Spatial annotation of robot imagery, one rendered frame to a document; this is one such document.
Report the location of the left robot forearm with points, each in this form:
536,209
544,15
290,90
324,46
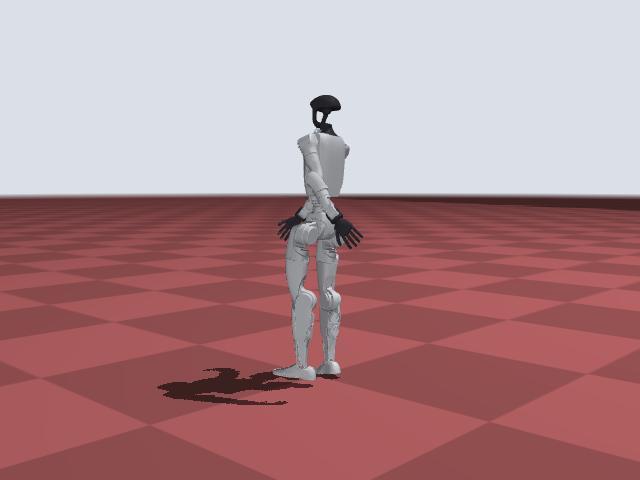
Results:
320,190

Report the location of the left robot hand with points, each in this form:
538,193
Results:
343,228

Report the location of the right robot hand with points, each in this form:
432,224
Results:
292,221

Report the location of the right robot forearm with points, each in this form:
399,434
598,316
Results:
307,208

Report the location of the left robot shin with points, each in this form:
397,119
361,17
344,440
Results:
302,327

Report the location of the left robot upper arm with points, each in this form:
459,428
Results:
308,145

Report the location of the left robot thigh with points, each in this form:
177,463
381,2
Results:
297,258

